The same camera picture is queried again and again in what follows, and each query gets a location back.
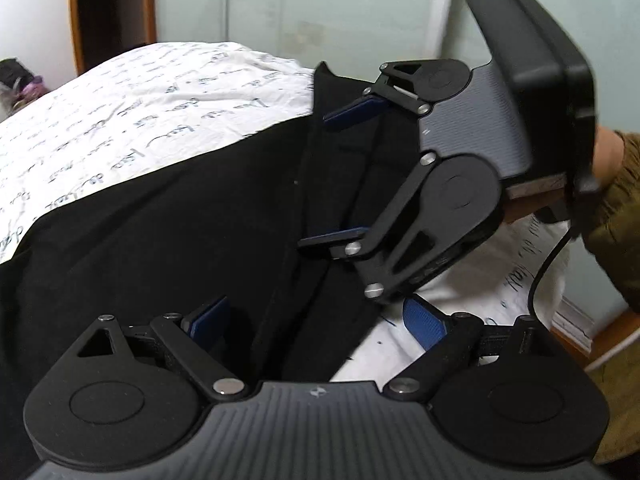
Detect white printed bed sheet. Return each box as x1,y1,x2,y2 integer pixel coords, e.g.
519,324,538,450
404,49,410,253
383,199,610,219
0,40,573,386

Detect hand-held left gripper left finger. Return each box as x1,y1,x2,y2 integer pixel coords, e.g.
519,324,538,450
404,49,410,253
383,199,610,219
75,296,246,402

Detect black cable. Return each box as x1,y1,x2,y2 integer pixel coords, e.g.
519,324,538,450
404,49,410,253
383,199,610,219
529,217,576,323

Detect black pants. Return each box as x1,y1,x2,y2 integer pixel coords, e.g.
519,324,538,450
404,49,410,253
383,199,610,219
0,61,431,480

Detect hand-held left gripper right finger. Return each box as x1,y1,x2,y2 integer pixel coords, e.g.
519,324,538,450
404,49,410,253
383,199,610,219
382,296,566,403

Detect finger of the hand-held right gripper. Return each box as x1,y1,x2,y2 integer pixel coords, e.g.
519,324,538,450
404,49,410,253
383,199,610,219
298,152,451,302
323,60,435,128

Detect person's right forearm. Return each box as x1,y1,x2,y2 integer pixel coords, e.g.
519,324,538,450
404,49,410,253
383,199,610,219
582,127,640,311

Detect white wall pipe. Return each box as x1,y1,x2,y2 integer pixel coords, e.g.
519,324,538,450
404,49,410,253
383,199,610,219
436,0,468,58

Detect wooden door frame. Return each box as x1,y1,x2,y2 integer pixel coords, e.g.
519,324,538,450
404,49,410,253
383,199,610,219
69,0,158,77

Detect pile of household clutter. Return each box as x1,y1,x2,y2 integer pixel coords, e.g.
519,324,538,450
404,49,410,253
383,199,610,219
0,57,49,122

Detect person's olive garment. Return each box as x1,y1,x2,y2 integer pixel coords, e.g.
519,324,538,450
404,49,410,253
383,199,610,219
589,342,640,463

